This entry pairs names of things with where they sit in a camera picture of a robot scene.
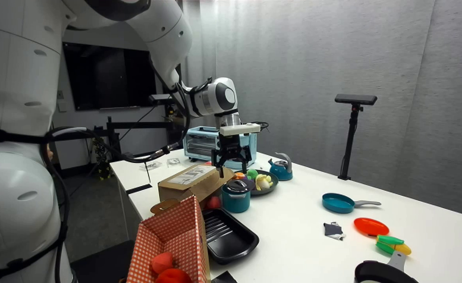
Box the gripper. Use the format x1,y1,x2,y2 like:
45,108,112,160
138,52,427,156
211,135,253,178

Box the black pot lid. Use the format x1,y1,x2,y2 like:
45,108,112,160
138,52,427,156
225,179,252,194

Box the blue pot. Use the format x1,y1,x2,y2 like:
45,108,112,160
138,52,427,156
221,185,251,214

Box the black tray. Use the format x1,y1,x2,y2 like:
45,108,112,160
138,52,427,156
202,207,260,265

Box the yellow and white toy vegetable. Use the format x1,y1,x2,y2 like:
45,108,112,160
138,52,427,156
255,174,274,191

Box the light blue toaster oven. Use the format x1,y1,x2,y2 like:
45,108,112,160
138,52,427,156
183,126,258,170

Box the dark round plate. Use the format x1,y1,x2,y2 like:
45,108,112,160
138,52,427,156
236,169,280,196

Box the brown cardboard box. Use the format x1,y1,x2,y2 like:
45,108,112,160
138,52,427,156
158,164,236,206

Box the blue toy kettle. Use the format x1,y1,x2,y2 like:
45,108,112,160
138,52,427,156
268,152,294,182

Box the red checkered paper box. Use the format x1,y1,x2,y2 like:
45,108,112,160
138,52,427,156
126,195,212,283

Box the black tape strip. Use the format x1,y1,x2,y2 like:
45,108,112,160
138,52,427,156
125,184,153,195

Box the blue toy frying pan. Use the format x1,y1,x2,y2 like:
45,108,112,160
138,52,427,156
322,192,382,214

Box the black flat object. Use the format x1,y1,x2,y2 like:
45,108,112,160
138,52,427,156
211,271,238,283

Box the grey and white packet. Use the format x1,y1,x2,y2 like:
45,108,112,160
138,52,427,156
324,221,346,241

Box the potted plant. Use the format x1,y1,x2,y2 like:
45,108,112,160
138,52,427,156
92,137,112,181

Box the orange toy plate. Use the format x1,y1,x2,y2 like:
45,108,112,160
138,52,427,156
353,217,390,237

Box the toy corn with green husk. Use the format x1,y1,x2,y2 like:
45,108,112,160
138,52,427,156
375,235,412,256

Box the black frying pan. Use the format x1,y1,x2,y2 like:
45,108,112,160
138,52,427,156
353,251,420,283

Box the camera on mount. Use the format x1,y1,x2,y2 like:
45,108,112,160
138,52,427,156
149,94,176,107
335,94,378,181

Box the black metal frame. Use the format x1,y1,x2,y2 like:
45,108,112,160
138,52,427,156
92,116,176,161

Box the wall monitor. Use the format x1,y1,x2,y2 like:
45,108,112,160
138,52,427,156
63,42,182,112

